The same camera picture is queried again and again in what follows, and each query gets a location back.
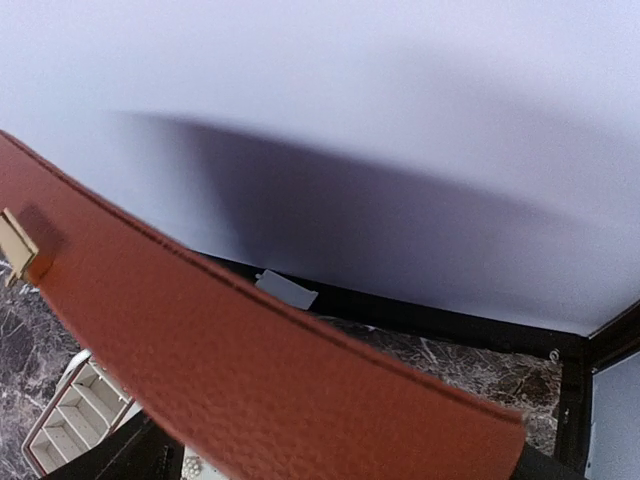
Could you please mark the black right frame post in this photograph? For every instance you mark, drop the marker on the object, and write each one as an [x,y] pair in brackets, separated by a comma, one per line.
[611,344]

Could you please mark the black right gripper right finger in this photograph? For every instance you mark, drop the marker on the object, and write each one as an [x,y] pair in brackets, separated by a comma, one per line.
[534,465]

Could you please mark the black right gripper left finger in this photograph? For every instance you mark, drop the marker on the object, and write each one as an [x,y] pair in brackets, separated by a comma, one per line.
[140,449]

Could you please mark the red wooden jewelry box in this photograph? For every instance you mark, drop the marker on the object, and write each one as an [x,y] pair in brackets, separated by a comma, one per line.
[261,389]

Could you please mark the beige jewelry tray insert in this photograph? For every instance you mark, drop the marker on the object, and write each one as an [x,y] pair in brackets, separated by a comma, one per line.
[88,406]

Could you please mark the small white paper tag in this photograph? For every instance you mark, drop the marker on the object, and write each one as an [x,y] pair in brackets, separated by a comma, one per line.
[285,290]

